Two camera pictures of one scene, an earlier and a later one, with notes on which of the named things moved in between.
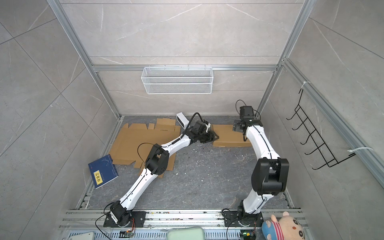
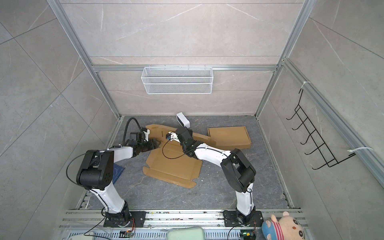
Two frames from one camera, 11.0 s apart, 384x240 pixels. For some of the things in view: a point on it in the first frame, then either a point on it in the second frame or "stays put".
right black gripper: [237, 125] to [191, 132]
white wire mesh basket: [177, 80] stays put
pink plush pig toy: [285, 228] stays put
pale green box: [186, 233] stays put
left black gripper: [212, 137] to [153, 143]
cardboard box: [229, 138] stays put
